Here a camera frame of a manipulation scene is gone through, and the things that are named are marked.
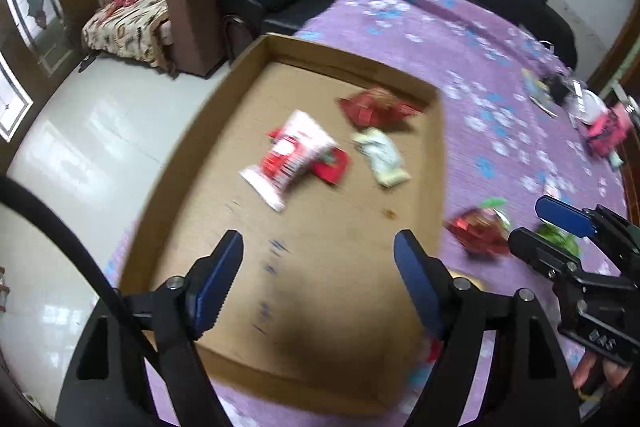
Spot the pink pouch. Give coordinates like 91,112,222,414
582,104,634,158

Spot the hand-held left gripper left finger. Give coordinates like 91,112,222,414
55,230,245,427

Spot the person's right hand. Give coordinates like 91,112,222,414
571,349,632,404

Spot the purple floral bedsheet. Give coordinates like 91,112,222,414
107,0,640,427

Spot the brown wooden frame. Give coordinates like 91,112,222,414
587,4,640,108

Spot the small red snack packet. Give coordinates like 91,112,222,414
267,129,350,186

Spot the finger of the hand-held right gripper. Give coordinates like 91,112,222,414
508,228,584,279
534,195,640,254

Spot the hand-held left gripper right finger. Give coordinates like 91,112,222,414
393,229,584,427

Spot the small black object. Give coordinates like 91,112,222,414
542,72,576,106

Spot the red white snack packet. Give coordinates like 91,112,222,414
240,109,337,213

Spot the black cable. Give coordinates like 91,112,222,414
0,176,157,388

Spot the shallow cardboard box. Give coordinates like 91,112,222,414
117,33,447,414

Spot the dark red snack packet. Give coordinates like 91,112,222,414
337,87,426,130

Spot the floral patterned cloth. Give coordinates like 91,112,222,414
81,0,174,70

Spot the red green snack packet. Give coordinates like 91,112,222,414
443,197,512,258

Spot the white object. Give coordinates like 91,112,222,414
570,79,609,126

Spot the pale green snack packet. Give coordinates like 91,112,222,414
351,127,411,188

